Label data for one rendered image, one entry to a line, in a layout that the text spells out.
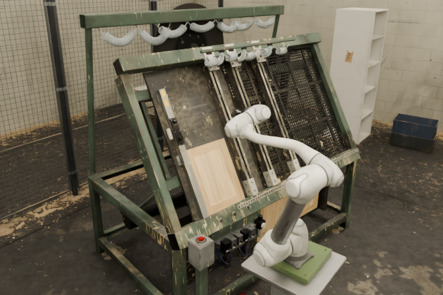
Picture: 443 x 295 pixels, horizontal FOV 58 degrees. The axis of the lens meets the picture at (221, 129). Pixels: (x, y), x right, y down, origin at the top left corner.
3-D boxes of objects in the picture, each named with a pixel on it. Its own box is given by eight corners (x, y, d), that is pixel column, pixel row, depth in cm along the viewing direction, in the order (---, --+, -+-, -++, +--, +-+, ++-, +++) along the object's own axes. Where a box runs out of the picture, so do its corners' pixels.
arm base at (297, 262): (318, 252, 258) (319, 245, 256) (298, 270, 244) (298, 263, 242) (295, 240, 270) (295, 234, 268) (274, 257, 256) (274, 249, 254)
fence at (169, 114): (200, 219, 278) (204, 218, 275) (156, 91, 284) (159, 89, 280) (206, 216, 281) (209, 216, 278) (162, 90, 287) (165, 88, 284)
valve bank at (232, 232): (223, 273, 272) (223, 243, 264) (209, 263, 282) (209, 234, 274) (272, 243, 303) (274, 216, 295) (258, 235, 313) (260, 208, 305)
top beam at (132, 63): (117, 76, 269) (122, 71, 261) (112, 62, 269) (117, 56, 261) (314, 45, 407) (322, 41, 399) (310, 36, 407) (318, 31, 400)
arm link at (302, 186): (288, 261, 245) (262, 277, 233) (271, 240, 254) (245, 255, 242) (335, 176, 196) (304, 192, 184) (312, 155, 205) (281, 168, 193)
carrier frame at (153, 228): (182, 342, 288) (178, 245, 259) (95, 250, 384) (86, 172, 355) (349, 226, 425) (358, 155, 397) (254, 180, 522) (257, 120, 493)
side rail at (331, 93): (343, 151, 400) (352, 148, 392) (304, 49, 406) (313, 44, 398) (347, 149, 405) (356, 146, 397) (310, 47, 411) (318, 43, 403)
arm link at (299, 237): (313, 249, 252) (314, 220, 244) (293, 263, 242) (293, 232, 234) (294, 238, 264) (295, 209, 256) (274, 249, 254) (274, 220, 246)
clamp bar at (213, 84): (245, 197, 306) (266, 193, 287) (194, 53, 312) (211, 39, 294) (254, 193, 312) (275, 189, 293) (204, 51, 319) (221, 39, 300)
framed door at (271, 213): (255, 241, 358) (256, 242, 357) (258, 186, 339) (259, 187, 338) (315, 206, 415) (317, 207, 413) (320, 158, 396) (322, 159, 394)
